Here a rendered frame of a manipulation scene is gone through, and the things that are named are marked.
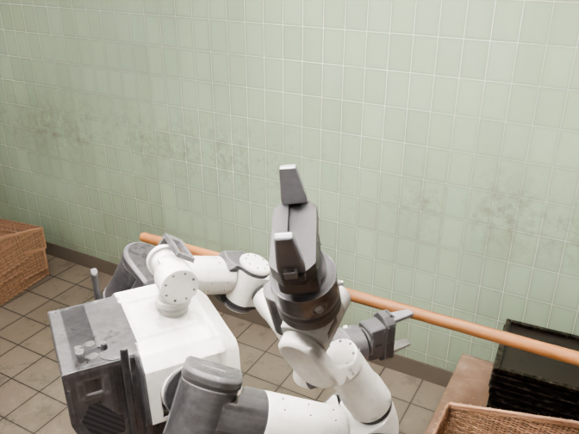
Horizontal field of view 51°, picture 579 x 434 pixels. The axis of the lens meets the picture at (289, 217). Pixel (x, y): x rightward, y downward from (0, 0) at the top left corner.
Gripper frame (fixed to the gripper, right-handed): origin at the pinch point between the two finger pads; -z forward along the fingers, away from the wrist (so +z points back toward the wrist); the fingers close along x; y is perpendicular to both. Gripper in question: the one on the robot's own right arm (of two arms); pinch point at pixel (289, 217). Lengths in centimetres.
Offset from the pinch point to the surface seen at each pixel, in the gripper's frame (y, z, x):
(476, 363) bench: 42, 158, 66
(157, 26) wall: -91, 94, 224
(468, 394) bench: 37, 151, 51
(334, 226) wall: -10, 169, 149
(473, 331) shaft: 30, 73, 28
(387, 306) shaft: 11, 74, 37
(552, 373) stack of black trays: 58, 124, 44
